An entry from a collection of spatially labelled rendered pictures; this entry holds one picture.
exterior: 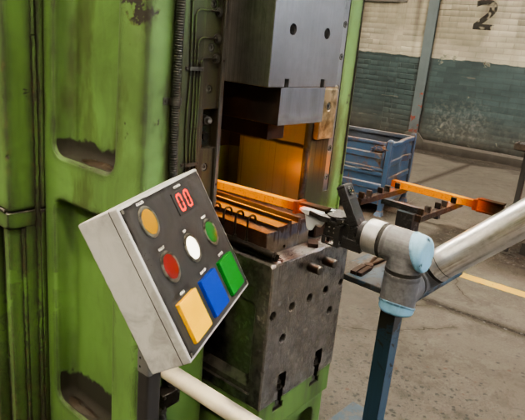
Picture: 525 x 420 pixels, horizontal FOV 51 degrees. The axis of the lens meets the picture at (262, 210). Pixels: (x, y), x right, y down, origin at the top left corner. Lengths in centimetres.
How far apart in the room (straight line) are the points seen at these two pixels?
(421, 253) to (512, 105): 779
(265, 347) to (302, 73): 74
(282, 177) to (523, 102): 737
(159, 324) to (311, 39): 86
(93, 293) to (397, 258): 87
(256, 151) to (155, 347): 111
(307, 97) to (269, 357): 72
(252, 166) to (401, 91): 779
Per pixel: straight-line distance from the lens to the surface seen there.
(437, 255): 151
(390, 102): 973
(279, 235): 154
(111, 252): 93
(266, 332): 154
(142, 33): 130
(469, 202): 195
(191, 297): 98
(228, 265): 115
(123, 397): 162
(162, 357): 97
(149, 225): 95
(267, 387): 165
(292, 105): 146
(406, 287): 141
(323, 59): 155
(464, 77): 928
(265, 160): 192
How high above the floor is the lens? 147
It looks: 17 degrees down
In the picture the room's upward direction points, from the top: 5 degrees clockwise
